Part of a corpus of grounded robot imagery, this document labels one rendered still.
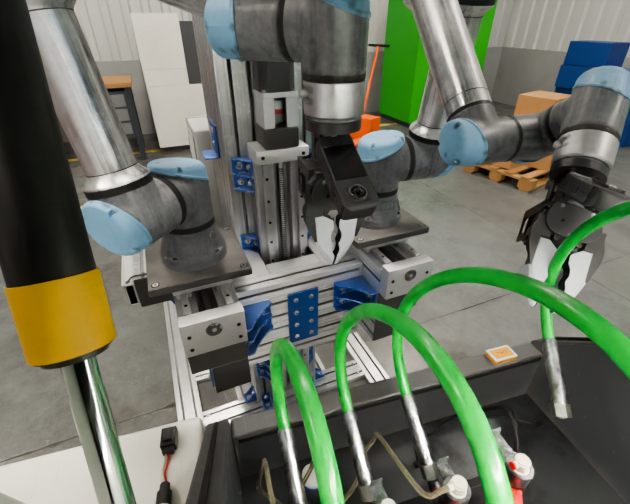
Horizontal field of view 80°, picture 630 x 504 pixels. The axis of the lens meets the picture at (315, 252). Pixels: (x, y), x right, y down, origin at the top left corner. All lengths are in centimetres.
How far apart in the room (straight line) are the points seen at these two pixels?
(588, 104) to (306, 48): 41
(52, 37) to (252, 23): 33
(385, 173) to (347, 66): 55
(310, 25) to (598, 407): 76
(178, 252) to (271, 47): 52
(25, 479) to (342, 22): 71
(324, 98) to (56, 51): 42
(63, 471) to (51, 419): 147
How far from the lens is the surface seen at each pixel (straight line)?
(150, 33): 525
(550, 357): 58
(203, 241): 86
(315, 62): 46
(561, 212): 60
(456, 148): 65
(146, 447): 67
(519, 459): 51
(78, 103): 72
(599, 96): 69
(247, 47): 50
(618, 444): 87
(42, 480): 71
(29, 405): 228
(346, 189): 43
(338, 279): 103
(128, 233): 71
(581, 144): 65
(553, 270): 58
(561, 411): 58
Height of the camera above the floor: 152
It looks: 32 degrees down
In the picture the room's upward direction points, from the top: straight up
